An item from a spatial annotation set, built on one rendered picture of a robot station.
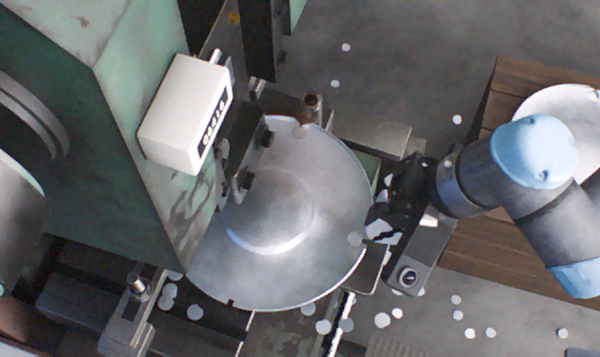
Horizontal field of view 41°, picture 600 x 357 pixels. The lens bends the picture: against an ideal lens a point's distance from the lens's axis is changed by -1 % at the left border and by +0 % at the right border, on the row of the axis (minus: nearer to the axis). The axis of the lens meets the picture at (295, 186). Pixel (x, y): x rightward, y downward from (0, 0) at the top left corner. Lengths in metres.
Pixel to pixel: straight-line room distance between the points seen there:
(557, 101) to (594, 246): 0.92
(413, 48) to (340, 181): 1.11
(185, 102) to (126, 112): 0.05
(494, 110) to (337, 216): 0.69
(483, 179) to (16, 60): 0.50
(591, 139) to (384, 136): 0.53
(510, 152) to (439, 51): 1.41
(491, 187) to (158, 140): 0.40
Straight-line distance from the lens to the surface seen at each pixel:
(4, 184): 0.51
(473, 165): 0.84
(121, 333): 1.11
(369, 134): 1.32
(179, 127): 0.54
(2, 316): 1.27
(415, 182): 0.97
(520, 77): 1.77
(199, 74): 0.56
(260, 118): 0.95
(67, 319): 1.19
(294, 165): 1.13
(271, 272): 1.08
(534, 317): 1.94
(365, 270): 1.08
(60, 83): 0.50
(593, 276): 0.85
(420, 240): 0.93
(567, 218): 0.83
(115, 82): 0.49
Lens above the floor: 1.80
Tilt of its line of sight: 66 degrees down
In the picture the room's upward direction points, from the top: 2 degrees counter-clockwise
